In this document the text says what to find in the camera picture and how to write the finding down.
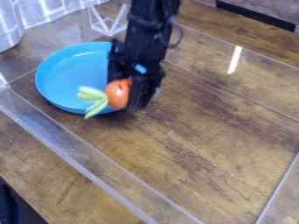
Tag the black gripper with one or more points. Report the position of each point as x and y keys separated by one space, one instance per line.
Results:
x=147 y=38

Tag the orange toy carrot green leaves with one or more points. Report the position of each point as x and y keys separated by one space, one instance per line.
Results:
x=113 y=97

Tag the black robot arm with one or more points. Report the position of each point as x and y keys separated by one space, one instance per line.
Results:
x=155 y=9

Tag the blue round plastic tray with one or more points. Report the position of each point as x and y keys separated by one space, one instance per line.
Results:
x=75 y=66

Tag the white grey patterned curtain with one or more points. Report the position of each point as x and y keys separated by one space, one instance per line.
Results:
x=23 y=14

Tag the dark baseboard strip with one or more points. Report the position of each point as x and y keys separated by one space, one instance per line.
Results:
x=277 y=22

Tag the clear acrylic triangular bracket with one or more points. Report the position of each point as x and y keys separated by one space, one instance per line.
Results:
x=109 y=26

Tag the clear acrylic enclosure panel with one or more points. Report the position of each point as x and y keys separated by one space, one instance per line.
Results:
x=153 y=207

